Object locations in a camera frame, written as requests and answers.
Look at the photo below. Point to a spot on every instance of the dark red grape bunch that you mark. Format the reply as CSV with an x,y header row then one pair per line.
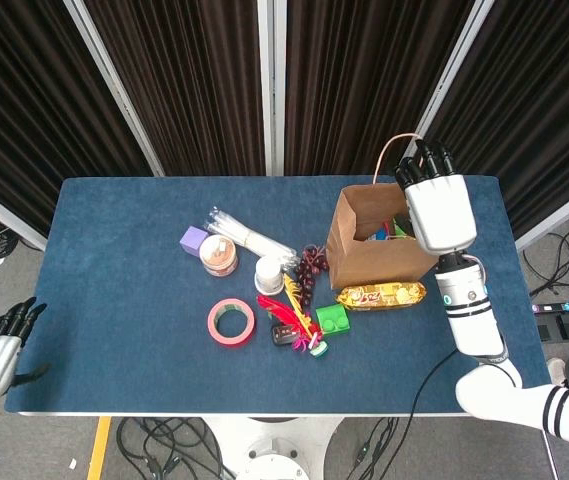
x,y
309,270

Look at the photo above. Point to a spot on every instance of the blue table cover cloth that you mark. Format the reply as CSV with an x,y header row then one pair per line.
x,y
114,300

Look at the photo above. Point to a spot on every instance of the bundle of clear straws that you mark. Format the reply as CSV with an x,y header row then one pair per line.
x,y
244,235

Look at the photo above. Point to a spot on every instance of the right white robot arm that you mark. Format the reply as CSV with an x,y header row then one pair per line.
x,y
474,325

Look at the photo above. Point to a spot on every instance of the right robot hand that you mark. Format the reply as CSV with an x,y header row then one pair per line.
x,y
441,212

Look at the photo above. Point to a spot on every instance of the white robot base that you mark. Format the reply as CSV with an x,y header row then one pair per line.
x,y
274,450

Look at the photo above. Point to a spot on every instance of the black pleated curtain panel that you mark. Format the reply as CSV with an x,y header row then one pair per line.
x,y
189,75
539,100
354,75
24,100

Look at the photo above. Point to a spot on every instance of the purple cube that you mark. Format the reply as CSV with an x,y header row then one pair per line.
x,y
191,239

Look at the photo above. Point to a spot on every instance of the red yellow feather toy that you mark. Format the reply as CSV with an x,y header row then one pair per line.
x,y
284,312

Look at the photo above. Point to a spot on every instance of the green toy brick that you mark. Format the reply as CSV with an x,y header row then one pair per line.
x,y
331,320

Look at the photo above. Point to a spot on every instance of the white partition post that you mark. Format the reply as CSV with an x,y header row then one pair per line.
x,y
456,60
271,75
114,95

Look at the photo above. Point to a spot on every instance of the brown paper carrier bag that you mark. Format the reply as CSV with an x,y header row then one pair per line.
x,y
374,265

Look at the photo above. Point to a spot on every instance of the black car key fob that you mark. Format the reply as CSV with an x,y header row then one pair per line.
x,y
281,336

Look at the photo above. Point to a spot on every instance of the yellow snack packet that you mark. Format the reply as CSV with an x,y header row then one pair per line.
x,y
379,296

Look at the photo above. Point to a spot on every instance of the white paper cup stack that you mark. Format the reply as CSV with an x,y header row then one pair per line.
x,y
269,277

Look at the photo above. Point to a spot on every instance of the person's light shoe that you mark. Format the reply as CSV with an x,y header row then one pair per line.
x,y
556,372

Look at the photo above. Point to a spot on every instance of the blue snack packet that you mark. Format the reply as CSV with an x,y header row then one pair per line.
x,y
378,235

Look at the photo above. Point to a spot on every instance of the white partition base rail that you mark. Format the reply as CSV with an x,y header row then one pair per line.
x,y
559,218
4,216

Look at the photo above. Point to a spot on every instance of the red tape roll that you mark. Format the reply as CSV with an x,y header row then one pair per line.
x,y
231,340

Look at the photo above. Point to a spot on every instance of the clear jar of rubber bands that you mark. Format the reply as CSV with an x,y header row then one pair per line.
x,y
218,255

